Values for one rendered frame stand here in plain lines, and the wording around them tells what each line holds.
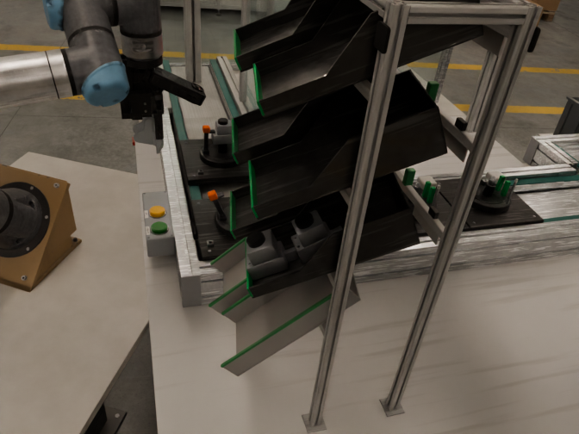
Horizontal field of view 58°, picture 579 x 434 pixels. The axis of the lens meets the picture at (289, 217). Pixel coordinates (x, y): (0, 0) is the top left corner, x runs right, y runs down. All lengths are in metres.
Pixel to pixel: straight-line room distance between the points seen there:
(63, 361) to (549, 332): 1.14
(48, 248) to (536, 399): 1.18
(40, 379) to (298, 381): 0.53
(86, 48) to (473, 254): 1.09
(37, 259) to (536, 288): 1.29
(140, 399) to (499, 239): 1.43
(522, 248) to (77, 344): 1.18
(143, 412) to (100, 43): 1.53
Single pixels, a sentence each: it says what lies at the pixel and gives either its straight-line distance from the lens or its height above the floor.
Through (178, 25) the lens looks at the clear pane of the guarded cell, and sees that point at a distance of 2.51.
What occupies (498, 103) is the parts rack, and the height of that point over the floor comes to 1.54.
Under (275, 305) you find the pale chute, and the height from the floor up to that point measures 1.06.
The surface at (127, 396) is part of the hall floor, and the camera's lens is 2.21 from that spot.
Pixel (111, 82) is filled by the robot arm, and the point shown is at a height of 1.46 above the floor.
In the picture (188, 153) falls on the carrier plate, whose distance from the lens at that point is 1.66.
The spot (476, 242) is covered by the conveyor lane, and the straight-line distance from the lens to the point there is 1.49.
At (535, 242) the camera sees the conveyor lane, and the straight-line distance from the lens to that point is 1.62.
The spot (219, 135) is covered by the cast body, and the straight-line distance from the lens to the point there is 1.58.
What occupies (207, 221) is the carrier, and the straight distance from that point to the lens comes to 1.36.
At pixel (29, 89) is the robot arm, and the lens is 0.91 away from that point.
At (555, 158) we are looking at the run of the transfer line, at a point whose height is 0.95.
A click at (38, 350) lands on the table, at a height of 0.86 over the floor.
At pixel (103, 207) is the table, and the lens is 1.63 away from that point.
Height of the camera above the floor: 1.80
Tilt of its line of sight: 36 degrees down
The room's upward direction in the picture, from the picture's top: 6 degrees clockwise
